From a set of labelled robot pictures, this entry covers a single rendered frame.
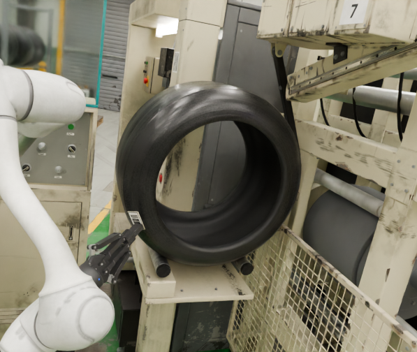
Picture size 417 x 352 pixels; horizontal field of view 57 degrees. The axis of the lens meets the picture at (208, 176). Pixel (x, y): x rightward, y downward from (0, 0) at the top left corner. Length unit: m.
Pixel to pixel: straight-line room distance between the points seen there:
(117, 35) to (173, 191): 9.46
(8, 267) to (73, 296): 1.23
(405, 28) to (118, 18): 10.05
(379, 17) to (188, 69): 0.69
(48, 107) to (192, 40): 0.59
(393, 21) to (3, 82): 0.90
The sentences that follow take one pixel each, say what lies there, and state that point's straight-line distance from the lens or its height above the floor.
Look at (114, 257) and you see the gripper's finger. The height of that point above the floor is 1.00.
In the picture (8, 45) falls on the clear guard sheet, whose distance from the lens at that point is 1.76.
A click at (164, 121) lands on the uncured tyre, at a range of 1.06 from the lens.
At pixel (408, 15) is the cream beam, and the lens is 1.05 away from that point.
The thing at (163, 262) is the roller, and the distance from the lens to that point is 1.22.
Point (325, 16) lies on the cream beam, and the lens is 1.13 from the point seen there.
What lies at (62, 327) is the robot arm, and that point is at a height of 1.03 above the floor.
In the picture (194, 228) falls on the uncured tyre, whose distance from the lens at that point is 1.46.
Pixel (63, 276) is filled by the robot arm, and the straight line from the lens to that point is 0.81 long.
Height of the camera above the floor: 1.51
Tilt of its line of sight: 15 degrees down
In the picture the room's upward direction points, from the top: 9 degrees clockwise
